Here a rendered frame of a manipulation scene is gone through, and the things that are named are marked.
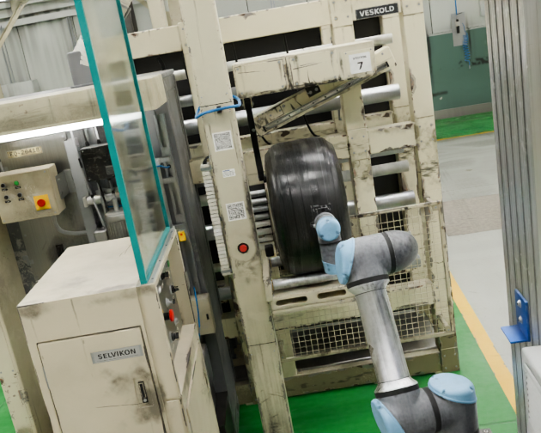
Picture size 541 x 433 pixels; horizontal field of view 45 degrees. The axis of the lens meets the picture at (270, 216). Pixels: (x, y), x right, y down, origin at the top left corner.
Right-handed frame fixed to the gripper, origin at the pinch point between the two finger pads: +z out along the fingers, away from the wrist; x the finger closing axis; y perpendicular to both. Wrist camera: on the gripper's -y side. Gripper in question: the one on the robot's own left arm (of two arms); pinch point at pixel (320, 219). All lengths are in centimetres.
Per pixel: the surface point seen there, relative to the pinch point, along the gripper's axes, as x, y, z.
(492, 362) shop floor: -84, -108, 94
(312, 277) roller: 6.4, -25.9, 16.4
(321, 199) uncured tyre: -1.5, 7.1, 1.9
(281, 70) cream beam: 4, 59, 40
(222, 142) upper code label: 32.2, 34.2, 16.9
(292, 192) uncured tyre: 8.8, 11.4, 3.1
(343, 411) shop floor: 0, -111, 70
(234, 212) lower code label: 32.8, 5.3, 20.3
